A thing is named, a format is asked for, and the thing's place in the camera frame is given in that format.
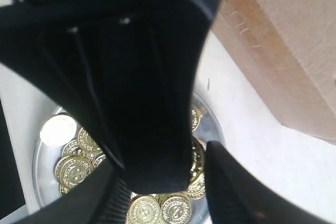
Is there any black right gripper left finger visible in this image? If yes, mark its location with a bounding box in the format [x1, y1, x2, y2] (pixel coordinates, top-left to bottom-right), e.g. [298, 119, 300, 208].
[16, 160, 131, 223]

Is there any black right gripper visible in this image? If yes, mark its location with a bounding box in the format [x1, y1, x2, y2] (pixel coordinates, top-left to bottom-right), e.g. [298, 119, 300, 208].
[1, 0, 221, 194]

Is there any brown cardboard box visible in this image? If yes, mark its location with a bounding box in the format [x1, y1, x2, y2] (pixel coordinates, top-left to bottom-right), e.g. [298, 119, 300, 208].
[213, 0, 335, 144]

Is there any gold coin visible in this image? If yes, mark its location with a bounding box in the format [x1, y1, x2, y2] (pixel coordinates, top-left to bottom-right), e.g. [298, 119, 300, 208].
[40, 114, 77, 147]
[78, 127, 102, 154]
[191, 106, 201, 132]
[128, 195, 161, 224]
[54, 155, 93, 189]
[161, 194, 192, 224]

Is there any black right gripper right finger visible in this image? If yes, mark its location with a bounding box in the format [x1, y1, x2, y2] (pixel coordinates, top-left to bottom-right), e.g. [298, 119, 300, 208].
[206, 141, 325, 223]

